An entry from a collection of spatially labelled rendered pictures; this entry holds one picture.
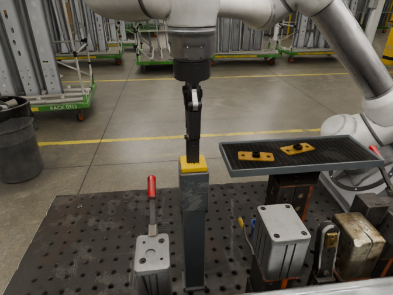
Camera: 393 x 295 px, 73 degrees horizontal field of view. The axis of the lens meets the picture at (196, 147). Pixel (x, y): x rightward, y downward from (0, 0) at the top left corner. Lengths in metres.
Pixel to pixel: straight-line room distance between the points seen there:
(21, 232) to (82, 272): 1.41
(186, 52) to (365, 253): 0.52
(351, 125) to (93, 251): 1.07
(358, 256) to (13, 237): 2.18
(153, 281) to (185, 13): 0.48
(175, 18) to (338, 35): 0.67
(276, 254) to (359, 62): 0.74
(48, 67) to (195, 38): 3.88
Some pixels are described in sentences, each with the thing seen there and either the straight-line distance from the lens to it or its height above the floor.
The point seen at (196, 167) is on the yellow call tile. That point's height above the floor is 1.15.
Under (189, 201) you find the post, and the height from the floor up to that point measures 1.06.
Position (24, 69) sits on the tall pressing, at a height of 0.67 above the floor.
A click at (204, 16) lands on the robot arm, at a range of 0.50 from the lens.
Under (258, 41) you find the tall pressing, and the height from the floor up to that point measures 0.52.
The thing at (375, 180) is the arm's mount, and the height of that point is 0.85.
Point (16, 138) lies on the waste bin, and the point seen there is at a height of 0.45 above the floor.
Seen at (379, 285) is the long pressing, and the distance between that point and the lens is 0.69.
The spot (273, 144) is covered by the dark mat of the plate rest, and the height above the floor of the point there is 1.16.
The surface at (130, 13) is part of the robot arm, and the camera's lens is 0.57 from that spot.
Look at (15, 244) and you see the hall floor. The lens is 2.33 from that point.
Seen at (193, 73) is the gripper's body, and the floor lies 1.37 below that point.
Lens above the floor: 1.49
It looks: 29 degrees down
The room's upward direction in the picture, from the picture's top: straight up
